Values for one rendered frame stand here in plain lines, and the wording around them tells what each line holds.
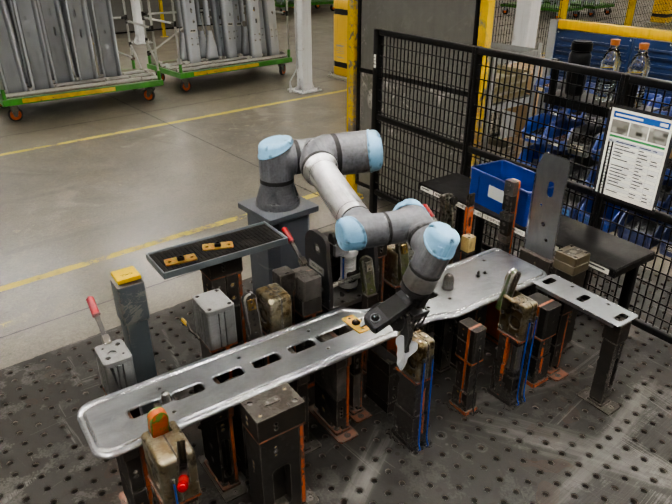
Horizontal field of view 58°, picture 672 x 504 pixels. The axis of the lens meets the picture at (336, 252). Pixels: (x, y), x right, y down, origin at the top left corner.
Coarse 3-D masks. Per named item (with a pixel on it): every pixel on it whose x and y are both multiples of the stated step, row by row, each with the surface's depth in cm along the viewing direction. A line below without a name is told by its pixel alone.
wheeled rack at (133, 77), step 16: (128, 32) 830; (0, 80) 680; (96, 80) 772; (112, 80) 781; (128, 80) 773; (144, 80) 781; (160, 80) 785; (0, 96) 706; (16, 96) 703; (32, 96) 706; (48, 96) 713; (64, 96) 724; (80, 96) 735; (144, 96) 797; (16, 112) 707
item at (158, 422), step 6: (156, 408) 119; (162, 408) 120; (150, 414) 119; (156, 414) 118; (162, 414) 119; (150, 420) 118; (156, 420) 118; (162, 420) 120; (168, 420) 121; (150, 426) 119; (156, 426) 120; (162, 426) 121; (168, 426) 122; (150, 432) 121; (156, 432) 121; (162, 432) 122
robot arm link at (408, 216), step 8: (408, 200) 139; (416, 200) 140; (400, 208) 138; (408, 208) 137; (416, 208) 136; (424, 208) 138; (392, 216) 134; (400, 216) 134; (408, 216) 134; (416, 216) 134; (424, 216) 135; (392, 224) 133; (400, 224) 133; (408, 224) 134; (416, 224) 133; (424, 224) 132; (400, 232) 133; (408, 232) 134; (392, 240) 134; (400, 240) 135; (408, 240) 134
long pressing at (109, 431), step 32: (480, 256) 199; (512, 256) 199; (480, 288) 181; (320, 320) 166; (224, 352) 153; (256, 352) 153; (288, 352) 153; (320, 352) 153; (352, 352) 154; (160, 384) 142; (192, 384) 142; (224, 384) 142; (256, 384) 142; (96, 416) 133; (128, 416) 133; (192, 416) 133; (96, 448) 125; (128, 448) 125
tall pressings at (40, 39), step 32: (0, 0) 673; (32, 0) 689; (96, 0) 755; (0, 32) 705; (32, 32) 703; (64, 32) 737; (96, 32) 760; (0, 64) 690; (32, 64) 714; (64, 64) 754
